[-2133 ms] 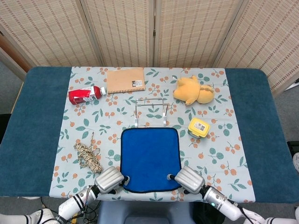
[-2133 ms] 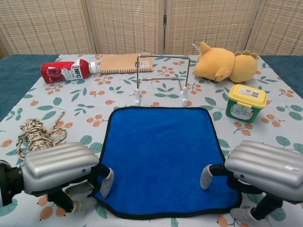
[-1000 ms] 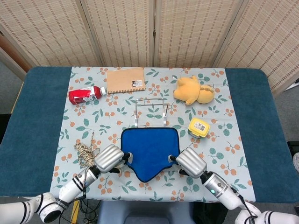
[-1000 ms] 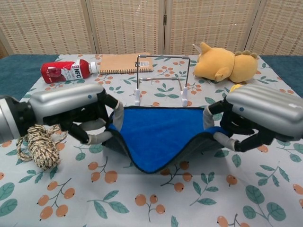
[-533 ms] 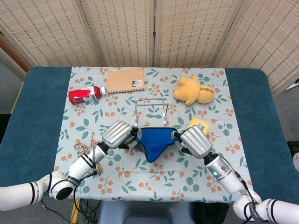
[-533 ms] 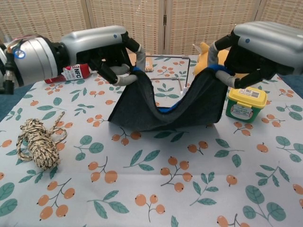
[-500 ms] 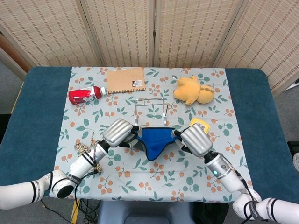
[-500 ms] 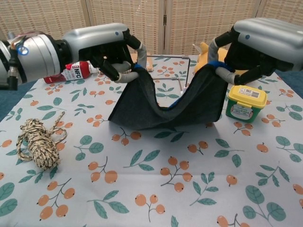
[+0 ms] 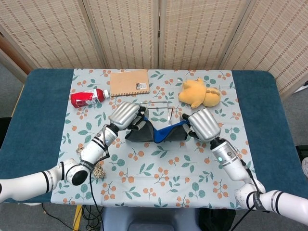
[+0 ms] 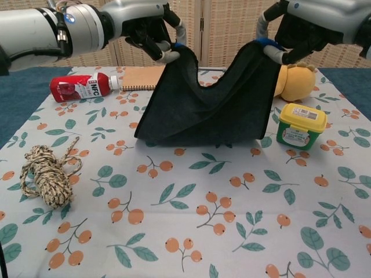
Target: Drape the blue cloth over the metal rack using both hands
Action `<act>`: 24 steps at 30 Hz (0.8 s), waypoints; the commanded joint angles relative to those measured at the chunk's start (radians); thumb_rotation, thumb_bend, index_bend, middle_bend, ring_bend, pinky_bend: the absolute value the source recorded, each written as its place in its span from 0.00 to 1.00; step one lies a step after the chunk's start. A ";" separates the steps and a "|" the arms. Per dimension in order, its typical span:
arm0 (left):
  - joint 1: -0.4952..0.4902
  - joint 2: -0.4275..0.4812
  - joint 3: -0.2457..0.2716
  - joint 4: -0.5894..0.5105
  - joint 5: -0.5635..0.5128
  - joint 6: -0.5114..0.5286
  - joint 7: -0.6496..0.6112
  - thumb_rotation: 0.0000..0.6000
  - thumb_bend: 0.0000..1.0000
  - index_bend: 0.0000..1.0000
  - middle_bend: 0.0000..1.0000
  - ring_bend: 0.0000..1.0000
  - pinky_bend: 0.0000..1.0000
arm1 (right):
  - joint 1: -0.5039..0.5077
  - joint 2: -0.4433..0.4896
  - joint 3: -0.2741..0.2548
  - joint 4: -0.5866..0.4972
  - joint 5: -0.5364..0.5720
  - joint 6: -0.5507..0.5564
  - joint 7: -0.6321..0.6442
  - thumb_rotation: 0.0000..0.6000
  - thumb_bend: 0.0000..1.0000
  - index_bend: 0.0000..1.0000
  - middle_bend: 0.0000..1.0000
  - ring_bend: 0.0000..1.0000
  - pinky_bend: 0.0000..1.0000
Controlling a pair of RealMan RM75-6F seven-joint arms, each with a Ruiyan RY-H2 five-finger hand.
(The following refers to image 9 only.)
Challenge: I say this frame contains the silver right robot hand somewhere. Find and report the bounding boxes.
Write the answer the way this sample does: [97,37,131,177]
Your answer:
[180,107,222,143]

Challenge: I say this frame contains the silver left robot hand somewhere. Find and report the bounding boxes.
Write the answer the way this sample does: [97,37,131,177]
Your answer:
[108,101,148,132]

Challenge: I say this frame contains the blue microfiber towel black trim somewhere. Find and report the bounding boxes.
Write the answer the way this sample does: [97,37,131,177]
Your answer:
[125,119,193,144]

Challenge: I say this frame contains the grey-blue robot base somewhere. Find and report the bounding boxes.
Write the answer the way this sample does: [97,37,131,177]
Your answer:
[102,206,200,231]

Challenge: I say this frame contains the kraft spiral notebook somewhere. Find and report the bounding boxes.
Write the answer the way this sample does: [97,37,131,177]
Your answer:
[109,69,151,98]

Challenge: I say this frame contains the yellow plush toy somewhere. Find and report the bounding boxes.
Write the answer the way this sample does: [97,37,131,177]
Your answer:
[178,77,222,109]

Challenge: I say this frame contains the red NFC juice bottle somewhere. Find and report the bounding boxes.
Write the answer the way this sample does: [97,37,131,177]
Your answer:
[70,88,111,109]

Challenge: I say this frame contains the floral leaf print tablecloth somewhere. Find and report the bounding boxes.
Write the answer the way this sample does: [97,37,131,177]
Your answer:
[50,68,263,209]

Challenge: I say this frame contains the woven bamboo folding screen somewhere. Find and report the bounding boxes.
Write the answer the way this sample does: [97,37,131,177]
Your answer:
[0,0,308,97]

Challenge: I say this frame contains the teal table cover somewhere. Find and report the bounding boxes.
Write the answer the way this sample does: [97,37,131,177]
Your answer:
[0,68,303,203]

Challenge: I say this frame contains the black bag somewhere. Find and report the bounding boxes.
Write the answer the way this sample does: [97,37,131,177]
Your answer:
[199,208,238,231]

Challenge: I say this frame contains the yellow table leg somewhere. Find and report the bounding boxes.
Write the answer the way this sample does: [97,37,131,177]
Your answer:
[73,204,83,231]

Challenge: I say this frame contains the metal wire rack white feet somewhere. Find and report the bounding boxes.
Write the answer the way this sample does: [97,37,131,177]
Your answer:
[139,101,175,126]

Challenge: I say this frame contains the beige speckled rope bundle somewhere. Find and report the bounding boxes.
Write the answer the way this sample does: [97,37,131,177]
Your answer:
[76,143,106,180]

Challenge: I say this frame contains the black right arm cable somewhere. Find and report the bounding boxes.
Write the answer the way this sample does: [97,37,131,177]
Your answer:
[232,156,265,231]

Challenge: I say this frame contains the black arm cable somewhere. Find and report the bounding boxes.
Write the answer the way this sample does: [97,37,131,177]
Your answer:
[232,156,265,231]
[81,166,104,231]

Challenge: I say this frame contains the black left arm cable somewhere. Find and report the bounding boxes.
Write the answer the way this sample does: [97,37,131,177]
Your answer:
[81,166,104,231]

